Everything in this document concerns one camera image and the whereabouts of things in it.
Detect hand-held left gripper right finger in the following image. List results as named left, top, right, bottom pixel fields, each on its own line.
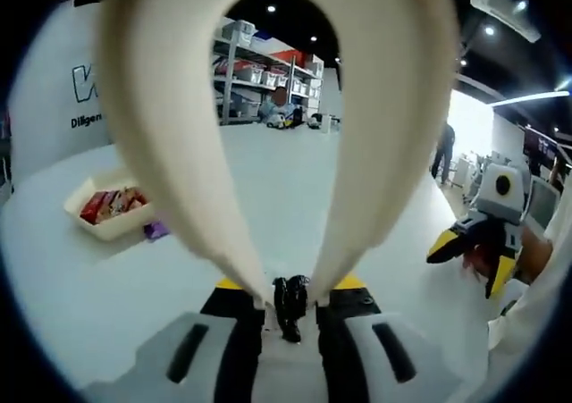
left=315, top=276, right=475, bottom=403

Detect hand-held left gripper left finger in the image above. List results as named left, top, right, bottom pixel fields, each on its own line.
left=83, top=276, right=265, bottom=403

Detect cream hexagonal container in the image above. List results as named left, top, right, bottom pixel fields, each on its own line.
left=63, top=166, right=156, bottom=243

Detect purple orange snack packet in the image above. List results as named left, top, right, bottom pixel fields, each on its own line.
left=142, top=219, right=172, bottom=242

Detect black snack packet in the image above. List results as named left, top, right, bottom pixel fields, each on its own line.
left=272, top=275, right=311, bottom=344

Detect pile of snack packets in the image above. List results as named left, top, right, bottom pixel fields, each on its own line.
left=79, top=186, right=149, bottom=225

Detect cream food tongs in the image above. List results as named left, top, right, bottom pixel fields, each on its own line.
left=95, top=0, right=458, bottom=309

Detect person's right hand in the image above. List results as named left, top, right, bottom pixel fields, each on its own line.
left=461, top=240, right=501, bottom=284

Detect row of white workstations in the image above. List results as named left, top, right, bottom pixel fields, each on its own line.
left=450, top=150, right=492, bottom=198

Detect dark display screen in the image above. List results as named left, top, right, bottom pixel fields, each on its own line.
left=523, top=124, right=572, bottom=168

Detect long ceiling light strip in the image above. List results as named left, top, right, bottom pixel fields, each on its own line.
left=491, top=89, right=572, bottom=107

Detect ceiling air conditioner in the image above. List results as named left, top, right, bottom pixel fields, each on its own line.
left=470, top=0, right=543, bottom=43

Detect row of white storage bins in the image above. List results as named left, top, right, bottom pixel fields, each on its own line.
left=221, top=18, right=324, bottom=98

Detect grey metal shelf rack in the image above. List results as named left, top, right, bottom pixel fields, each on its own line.
left=212, top=18, right=325, bottom=127

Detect white lettered partition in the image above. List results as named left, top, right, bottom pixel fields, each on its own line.
left=8, top=0, right=117, bottom=185

